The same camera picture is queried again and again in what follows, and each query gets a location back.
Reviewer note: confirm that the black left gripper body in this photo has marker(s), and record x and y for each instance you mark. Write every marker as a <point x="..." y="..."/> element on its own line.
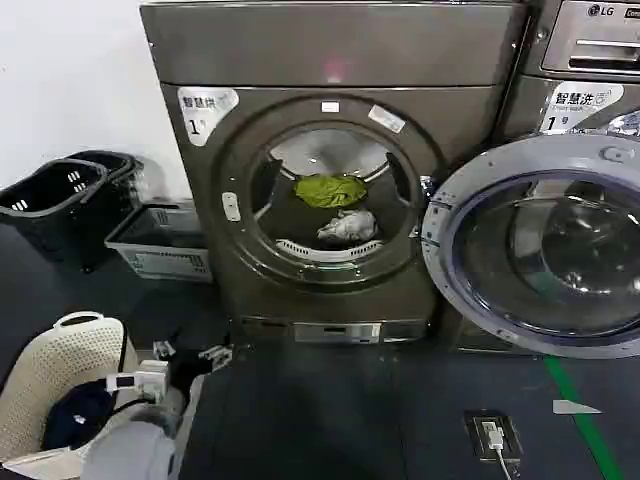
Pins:
<point x="187" y="370"/>

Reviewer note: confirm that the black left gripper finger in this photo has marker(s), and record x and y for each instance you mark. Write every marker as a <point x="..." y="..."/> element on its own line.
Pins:
<point x="164" y="346"/>
<point x="217" y="356"/>

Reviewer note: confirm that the grey plastic crate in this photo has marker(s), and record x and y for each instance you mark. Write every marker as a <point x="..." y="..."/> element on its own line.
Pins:
<point x="165" y="250"/>

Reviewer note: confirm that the dark navy garment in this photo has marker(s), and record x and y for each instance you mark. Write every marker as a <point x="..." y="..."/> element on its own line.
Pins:
<point x="75" y="415"/>

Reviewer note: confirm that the cream perforated laundry basket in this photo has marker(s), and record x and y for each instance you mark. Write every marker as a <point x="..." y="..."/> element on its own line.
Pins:
<point x="45" y="360"/>

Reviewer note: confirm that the black plastic laundry basket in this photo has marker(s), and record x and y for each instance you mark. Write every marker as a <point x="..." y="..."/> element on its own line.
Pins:
<point x="120" y="170"/>
<point x="45" y="205"/>

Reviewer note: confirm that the white crumpled garment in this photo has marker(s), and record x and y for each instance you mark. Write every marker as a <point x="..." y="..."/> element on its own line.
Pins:
<point x="350" y="225"/>

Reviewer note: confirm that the green garment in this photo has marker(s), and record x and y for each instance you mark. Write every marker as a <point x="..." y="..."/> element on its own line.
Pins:
<point x="330" y="190"/>

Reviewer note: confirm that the black floor socket box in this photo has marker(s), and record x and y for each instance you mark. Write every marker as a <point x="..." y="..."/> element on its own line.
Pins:
<point x="492" y="435"/>

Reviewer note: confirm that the grey dryer with open drum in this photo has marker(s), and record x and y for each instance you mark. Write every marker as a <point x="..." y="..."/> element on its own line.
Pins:
<point x="325" y="50"/>

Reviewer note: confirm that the round glass dryer door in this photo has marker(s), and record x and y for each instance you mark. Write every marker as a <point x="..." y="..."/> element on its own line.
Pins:
<point x="530" y="250"/>

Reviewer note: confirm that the white floor tape piece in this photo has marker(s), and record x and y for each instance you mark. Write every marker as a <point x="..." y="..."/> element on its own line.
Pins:
<point x="575" y="407"/>

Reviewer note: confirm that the green floor tape strip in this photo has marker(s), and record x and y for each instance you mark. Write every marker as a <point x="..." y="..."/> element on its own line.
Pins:
<point x="580" y="415"/>

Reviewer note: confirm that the grey dryer with drawer panel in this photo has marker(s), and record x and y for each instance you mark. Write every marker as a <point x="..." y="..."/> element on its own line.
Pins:
<point x="575" y="50"/>

